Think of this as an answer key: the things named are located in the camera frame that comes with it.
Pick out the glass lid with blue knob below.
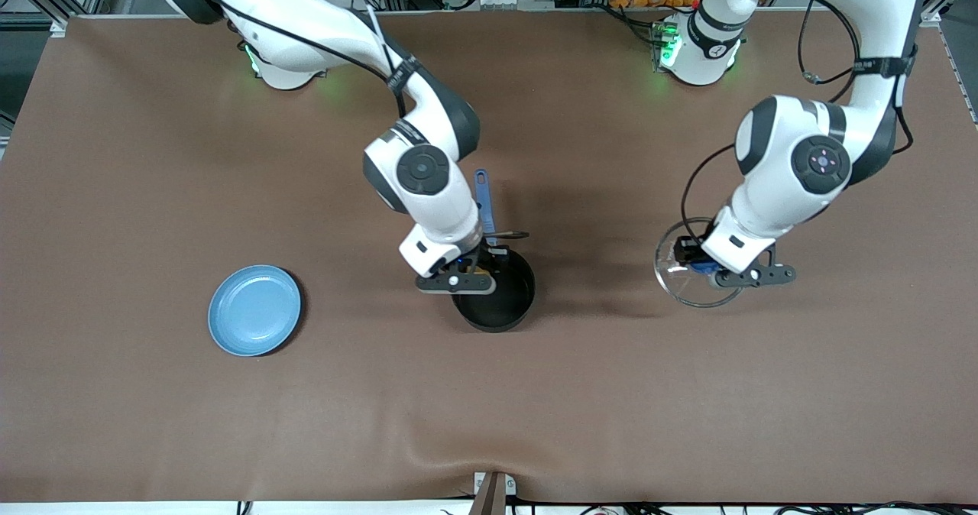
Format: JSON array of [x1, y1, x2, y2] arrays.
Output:
[[654, 217, 746, 309]]

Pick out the brown table mat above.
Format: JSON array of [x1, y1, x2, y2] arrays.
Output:
[[0, 7, 978, 504]]

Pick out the blue plate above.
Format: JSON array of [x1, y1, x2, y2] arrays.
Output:
[[208, 264, 303, 358]]

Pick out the metal table clamp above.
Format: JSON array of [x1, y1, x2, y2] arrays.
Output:
[[472, 471, 517, 515]]

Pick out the black pot with blue handle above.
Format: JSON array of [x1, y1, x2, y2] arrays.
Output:
[[451, 169, 536, 334]]

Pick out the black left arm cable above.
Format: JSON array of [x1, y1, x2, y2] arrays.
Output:
[[680, 0, 915, 230]]

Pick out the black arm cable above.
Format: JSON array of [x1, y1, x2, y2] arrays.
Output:
[[218, 3, 530, 241], [680, 0, 915, 230]]

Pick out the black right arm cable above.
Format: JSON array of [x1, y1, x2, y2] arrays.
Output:
[[218, 3, 530, 241]]

